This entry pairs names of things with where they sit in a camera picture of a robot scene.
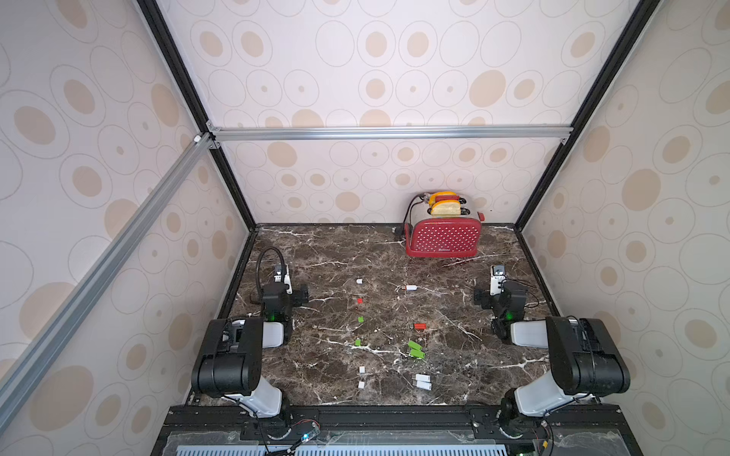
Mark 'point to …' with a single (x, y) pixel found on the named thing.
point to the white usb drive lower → (424, 385)
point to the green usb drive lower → (421, 354)
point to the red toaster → (430, 235)
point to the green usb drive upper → (414, 347)
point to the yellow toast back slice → (443, 196)
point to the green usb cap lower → (357, 343)
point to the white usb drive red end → (412, 287)
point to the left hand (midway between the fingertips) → (294, 277)
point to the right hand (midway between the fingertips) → (492, 283)
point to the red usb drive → (420, 326)
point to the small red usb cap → (359, 300)
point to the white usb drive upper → (423, 377)
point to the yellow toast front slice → (446, 207)
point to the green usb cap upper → (360, 319)
